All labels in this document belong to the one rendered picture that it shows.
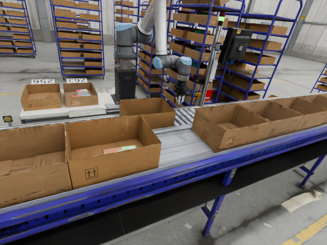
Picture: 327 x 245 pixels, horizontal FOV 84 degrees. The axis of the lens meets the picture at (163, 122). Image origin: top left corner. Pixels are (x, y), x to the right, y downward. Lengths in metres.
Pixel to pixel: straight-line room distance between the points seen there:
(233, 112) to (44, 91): 1.82
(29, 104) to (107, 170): 1.18
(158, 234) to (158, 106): 1.10
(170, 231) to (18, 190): 1.26
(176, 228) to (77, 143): 1.16
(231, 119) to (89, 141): 1.06
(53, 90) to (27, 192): 1.49
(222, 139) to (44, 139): 0.93
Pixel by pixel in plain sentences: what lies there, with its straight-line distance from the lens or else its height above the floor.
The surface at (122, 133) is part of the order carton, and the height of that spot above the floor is 0.94.
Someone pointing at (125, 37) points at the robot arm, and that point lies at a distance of 1.80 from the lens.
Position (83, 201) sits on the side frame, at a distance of 0.83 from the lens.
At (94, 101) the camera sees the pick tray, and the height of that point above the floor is 0.79.
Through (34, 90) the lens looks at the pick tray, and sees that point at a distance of 2.22.
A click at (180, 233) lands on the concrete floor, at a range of 1.80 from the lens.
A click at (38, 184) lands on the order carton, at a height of 0.97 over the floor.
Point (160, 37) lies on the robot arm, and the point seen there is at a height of 1.43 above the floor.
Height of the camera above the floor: 1.55
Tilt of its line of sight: 30 degrees down
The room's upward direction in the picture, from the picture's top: 8 degrees clockwise
